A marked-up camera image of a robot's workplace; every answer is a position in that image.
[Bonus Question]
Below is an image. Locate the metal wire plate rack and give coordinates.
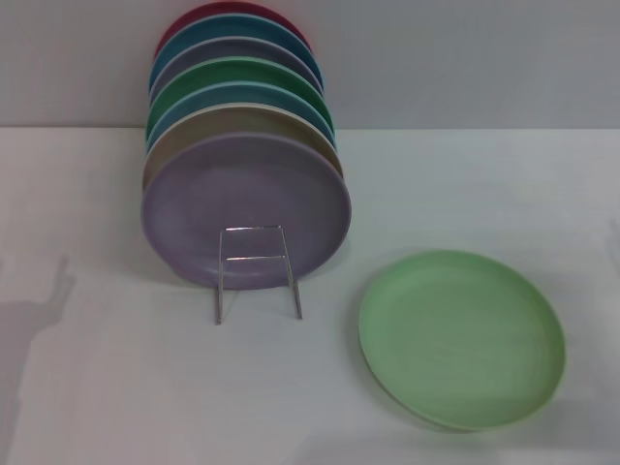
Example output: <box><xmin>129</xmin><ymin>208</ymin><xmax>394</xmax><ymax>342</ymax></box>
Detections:
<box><xmin>214</xmin><ymin>223</ymin><xmax>304</xmax><ymax>325</ymax></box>

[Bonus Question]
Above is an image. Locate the light blue plate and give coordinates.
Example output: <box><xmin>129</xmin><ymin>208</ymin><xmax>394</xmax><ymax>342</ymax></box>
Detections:
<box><xmin>144</xmin><ymin>80</ymin><xmax>338</xmax><ymax>151</ymax></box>

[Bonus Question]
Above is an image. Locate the maroon red plate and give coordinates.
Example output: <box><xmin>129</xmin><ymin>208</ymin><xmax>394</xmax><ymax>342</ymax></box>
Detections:
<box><xmin>153</xmin><ymin>1</ymin><xmax>314</xmax><ymax>62</ymax></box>

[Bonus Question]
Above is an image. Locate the beige plate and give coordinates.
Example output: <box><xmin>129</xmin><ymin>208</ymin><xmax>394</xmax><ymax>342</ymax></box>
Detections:
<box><xmin>140</xmin><ymin>102</ymin><xmax>346</xmax><ymax>195</ymax></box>

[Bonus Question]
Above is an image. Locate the dark teal plate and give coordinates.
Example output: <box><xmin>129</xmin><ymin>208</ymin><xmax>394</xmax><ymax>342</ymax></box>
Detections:
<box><xmin>147</xmin><ymin>13</ymin><xmax>325</xmax><ymax>93</ymax></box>

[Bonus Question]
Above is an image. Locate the light green plate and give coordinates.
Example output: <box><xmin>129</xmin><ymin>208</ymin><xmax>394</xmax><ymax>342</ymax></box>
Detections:
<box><xmin>356</xmin><ymin>248</ymin><xmax>569</xmax><ymax>433</ymax></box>

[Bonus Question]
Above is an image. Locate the grey purple plate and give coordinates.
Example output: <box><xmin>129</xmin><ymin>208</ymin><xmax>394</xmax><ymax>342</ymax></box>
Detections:
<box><xmin>147</xmin><ymin>36</ymin><xmax>326</xmax><ymax>106</ymax></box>

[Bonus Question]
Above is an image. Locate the dark green plate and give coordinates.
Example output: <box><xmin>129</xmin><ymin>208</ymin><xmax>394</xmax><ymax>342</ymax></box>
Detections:
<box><xmin>144</xmin><ymin>56</ymin><xmax>335</xmax><ymax>132</ymax></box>

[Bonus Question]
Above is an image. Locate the lavender plate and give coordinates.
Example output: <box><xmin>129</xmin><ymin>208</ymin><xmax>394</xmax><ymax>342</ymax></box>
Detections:
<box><xmin>139</xmin><ymin>133</ymin><xmax>353</xmax><ymax>292</ymax></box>

